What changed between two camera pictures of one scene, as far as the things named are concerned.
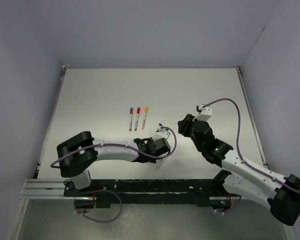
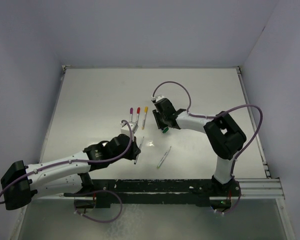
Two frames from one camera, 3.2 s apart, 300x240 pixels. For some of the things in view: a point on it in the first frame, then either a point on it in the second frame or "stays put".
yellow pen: x=146 y=108 stays put
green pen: x=160 y=163 stays put
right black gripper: x=184 y=124 -> x=160 y=125
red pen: x=138 y=110 stays put
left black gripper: x=149 y=140 -> x=135 y=150
